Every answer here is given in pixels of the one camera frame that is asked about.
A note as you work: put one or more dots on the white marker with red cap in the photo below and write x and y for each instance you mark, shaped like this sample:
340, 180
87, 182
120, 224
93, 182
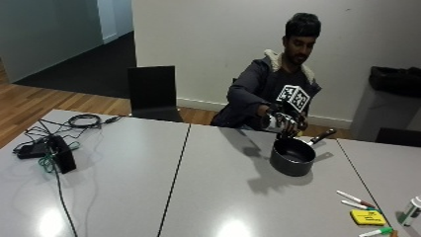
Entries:
355, 198

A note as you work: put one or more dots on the dark chair back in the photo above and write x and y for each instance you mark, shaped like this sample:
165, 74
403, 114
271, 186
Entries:
399, 136

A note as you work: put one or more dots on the white marker cube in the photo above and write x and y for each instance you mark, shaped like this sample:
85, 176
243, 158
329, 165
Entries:
293, 96

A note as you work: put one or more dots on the white marker with green cap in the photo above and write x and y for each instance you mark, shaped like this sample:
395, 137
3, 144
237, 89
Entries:
375, 232
359, 205

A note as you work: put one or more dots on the white bottle with green label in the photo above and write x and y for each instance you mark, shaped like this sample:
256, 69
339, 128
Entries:
411, 210

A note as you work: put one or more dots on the yellow sponge eraser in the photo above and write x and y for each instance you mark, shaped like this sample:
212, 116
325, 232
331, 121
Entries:
368, 217

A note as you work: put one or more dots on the black chair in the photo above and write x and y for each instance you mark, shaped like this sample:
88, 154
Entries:
152, 95

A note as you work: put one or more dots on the black flat device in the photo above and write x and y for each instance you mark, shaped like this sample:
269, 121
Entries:
30, 150

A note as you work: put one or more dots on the the person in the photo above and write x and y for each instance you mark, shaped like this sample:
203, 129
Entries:
263, 85

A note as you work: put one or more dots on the black electronics box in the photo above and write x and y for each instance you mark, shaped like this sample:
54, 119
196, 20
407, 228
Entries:
62, 154

